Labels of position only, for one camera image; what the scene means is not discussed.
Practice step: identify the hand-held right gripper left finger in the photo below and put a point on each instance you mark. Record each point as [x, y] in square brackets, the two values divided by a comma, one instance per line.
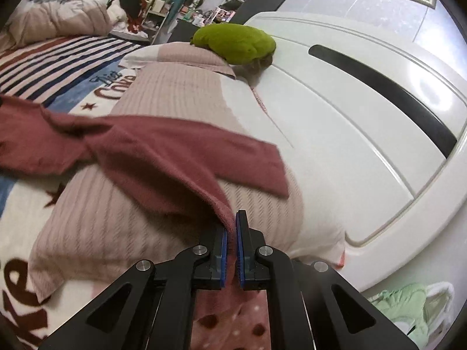
[223, 259]

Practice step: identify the pink ribbed pillow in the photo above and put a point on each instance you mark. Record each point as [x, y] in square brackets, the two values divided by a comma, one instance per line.
[146, 204]

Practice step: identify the yellow shelf unit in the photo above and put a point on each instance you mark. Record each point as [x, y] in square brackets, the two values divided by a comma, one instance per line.
[157, 3]

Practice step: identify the black and red plush toy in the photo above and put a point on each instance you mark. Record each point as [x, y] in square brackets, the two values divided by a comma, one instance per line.
[129, 5]

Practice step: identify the striped printed bedsheet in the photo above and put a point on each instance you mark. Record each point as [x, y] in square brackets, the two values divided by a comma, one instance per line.
[43, 80]

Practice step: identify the white headboard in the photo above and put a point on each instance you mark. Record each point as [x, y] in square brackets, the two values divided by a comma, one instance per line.
[346, 116]

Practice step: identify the cluttered desk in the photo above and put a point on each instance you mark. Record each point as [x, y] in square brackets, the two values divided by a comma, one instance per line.
[215, 12]

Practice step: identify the green plush cushion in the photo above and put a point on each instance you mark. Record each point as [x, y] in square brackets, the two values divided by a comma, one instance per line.
[237, 42]

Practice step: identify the pink rumpled duvet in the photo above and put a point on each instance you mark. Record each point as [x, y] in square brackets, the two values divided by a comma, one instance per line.
[54, 18]

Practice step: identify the maroon pants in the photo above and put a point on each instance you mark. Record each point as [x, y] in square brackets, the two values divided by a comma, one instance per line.
[153, 153]

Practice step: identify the light green garment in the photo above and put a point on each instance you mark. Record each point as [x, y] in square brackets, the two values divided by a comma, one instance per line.
[405, 308]

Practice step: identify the pink and white pillow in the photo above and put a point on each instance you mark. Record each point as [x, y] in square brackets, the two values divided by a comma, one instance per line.
[182, 56]

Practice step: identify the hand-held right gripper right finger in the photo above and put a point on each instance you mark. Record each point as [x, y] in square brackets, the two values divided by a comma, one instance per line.
[240, 259]

